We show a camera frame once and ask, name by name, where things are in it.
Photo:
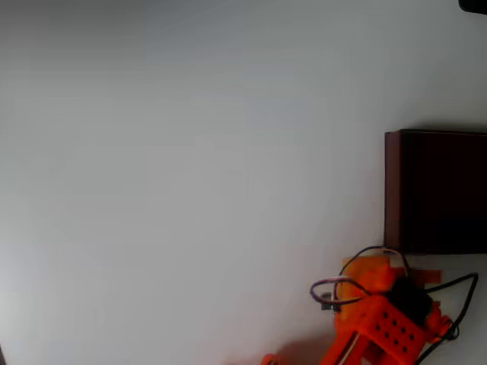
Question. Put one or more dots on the small blue black object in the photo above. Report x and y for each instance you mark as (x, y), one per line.
(326, 305)

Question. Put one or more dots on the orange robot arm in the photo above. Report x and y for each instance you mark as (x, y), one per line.
(392, 331)

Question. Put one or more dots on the dark red box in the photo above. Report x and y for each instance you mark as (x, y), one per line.
(437, 194)

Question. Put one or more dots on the black object at corner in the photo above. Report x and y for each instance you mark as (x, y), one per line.
(475, 5)

